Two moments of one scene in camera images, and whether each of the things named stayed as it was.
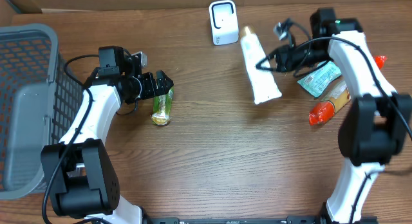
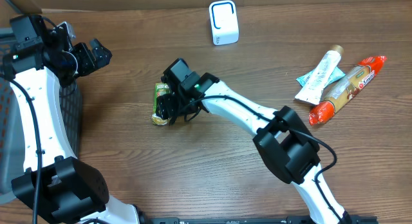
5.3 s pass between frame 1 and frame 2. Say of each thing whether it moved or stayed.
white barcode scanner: stayed
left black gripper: moved
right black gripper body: moved
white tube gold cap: moved
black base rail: stayed
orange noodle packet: stayed
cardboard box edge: stayed
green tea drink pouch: stayed
